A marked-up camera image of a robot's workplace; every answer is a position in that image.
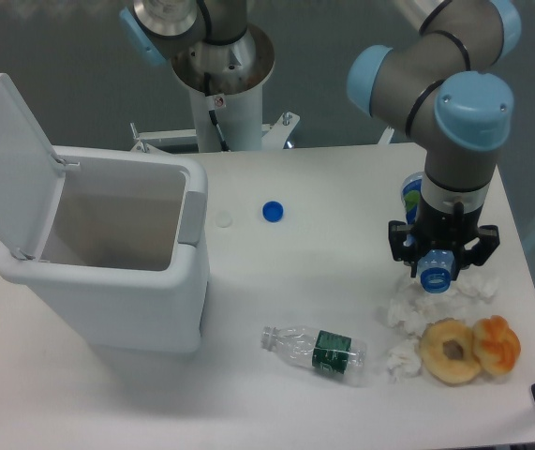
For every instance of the blue bottle cap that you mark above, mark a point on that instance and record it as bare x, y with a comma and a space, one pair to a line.
272, 211

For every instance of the white bottle cap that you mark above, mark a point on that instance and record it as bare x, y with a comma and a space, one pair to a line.
223, 219

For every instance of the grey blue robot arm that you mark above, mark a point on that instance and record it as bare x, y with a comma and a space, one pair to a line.
438, 92

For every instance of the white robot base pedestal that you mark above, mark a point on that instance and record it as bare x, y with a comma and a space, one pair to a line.
225, 91

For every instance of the white trash can lid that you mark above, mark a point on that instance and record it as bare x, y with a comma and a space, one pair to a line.
32, 176

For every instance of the clear bottle green label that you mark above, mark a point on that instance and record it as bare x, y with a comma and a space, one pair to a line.
326, 353

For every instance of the white trash can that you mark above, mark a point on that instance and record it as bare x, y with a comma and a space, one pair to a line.
126, 263

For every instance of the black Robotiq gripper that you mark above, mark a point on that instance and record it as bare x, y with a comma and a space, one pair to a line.
434, 229

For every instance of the small crumpled white tissue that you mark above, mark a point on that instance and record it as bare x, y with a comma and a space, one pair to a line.
403, 361

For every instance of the blue plastic bottle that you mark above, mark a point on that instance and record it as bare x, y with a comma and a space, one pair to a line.
435, 269

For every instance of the large crumpled white tissue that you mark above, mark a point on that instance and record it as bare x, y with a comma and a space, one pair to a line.
412, 309

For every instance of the orange glazed twisted bun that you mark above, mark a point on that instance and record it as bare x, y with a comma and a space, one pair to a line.
495, 345

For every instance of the plain ring donut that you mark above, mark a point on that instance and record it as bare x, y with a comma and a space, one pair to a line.
446, 350

